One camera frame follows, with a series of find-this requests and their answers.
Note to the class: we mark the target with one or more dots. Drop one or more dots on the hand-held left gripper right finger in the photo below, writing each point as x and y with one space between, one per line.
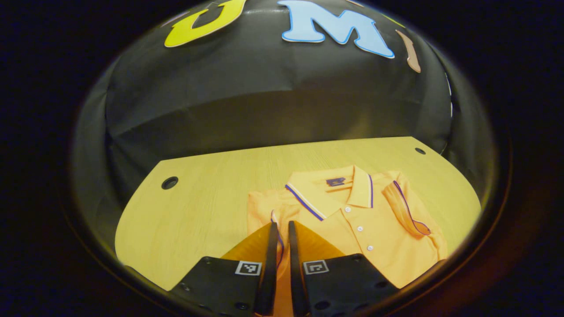
296 286

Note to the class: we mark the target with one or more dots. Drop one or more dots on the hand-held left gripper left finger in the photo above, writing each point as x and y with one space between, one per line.
269 281

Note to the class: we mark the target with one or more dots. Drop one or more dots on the orange polo T-shirt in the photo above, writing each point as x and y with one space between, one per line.
352 220

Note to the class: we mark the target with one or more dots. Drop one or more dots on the black backdrop cloth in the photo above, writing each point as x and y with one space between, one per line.
264 101

